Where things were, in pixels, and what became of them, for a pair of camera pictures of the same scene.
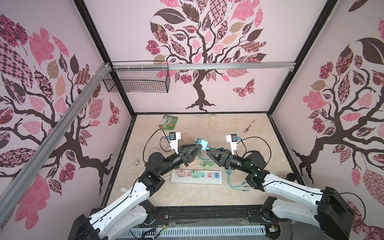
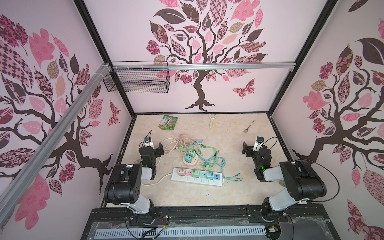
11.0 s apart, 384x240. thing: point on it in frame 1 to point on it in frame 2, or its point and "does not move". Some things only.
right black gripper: x=222 y=156 to x=249 y=154
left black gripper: x=188 y=158 to x=159 y=151
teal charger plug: x=204 y=143 to x=210 y=175
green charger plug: x=195 y=173 does not move
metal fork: x=245 y=130 does not move
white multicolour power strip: x=205 y=177 does not move
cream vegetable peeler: x=212 y=116 does not move
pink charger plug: x=181 y=173 does not move
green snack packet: x=168 y=122 does not move
